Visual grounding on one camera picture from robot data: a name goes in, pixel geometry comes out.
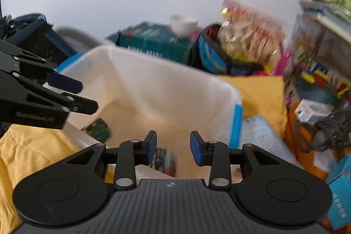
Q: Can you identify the green toy in bin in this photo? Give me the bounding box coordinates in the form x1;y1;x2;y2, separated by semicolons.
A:
81;118;111;143

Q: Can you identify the wet wipes pack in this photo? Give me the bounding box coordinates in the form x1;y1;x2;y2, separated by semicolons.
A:
238;115;303;169

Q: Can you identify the yellow cloth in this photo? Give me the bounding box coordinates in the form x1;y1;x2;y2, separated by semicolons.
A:
1;76;287;233

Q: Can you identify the white plastic storage bin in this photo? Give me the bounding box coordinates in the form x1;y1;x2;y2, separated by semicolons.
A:
63;45;242;179

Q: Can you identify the dark blue chair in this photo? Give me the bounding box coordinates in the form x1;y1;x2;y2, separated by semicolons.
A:
1;14;77;68

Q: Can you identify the dark green book box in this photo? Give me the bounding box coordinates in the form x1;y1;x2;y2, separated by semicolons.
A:
107;21;199;64

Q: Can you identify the small white box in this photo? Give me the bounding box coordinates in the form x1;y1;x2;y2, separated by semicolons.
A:
294;99;331;125

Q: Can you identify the snack bag of crackers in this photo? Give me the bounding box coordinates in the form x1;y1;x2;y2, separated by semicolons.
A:
217;0;286;69

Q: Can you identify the light blue cardboard box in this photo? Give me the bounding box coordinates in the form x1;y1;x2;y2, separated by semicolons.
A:
325;155;351;230

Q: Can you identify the white ceramic bowl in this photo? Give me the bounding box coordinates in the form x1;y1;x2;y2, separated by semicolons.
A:
170;14;199;39

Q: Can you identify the clear box of toy blocks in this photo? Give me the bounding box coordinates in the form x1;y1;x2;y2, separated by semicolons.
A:
284;15;350;106

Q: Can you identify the black cable bundle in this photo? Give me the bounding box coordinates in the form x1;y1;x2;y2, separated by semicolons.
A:
300;107;351;154

